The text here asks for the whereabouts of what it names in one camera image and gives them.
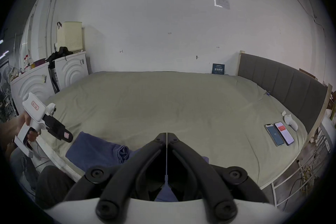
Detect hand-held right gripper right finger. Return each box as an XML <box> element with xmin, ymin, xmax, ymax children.
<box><xmin>167</xmin><ymin>133</ymin><xmax>269</xmax><ymax>222</ymax></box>

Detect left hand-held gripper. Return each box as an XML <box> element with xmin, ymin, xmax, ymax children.
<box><xmin>14</xmin><ymin>92</ymin><xmax>73</xmax><ymax>159</ymax></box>

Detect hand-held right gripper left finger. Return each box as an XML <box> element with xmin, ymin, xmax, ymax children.
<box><xmin>64</xmin><ymin>133</ymin><xmax>167</xmax><ymax>222</ymax></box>

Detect person's left forearm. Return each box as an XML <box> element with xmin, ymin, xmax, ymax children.
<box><xmin>0</xmin><ymin>119</ymin><xmax>20</xmax><ymax>151</ymax></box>

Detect person's left hand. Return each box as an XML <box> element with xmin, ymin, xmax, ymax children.
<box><xmin>15</xmin><ymin>110</ymin><xmax>41</xmax><ymax>142</ymax></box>

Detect dark blue garment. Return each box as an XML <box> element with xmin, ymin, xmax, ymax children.
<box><xmin>66</xmin><ymin>132</ymin><xmax>209</xmax><ymax>203</ymax></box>

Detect person's legs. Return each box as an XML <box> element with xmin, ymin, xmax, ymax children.
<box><xmin>10</xmin><ymin>147</ymin><xmax>79</xmax><ymax>210</ymax></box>

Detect bed with pale green sheet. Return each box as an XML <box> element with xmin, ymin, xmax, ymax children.
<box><xmin>43</xmin><ymin>71</ymin><xmax>308</xmax><ymax>190</ymax></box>

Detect phone with blue screen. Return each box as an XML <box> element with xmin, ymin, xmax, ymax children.
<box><xmin>265</xmin><ymin>124</ymin><xmax>285</xmax><ymax>147</ymax></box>

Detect phone with red label screen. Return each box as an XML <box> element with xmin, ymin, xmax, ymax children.
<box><xmin>274</xmin><ymin>121</ymin><xmax>295</xmax><ymax>146</ymax></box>

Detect small blue card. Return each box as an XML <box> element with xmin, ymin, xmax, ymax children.
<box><xmin>212</xmin><ymin>63</ymin><xmax>226</xmax><ymax>75</ymax></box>

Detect grey padded headboard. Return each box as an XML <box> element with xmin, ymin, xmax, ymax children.
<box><xmin>237</xmin><ymin>50</ymin><xmax>333</xmax><ymax>143</ymax></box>

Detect white paper wall label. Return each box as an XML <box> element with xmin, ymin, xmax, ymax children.
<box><xmin>214</xmin><ymin>0</ymin><xmax>231</xmax><ymax>10</ymax></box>

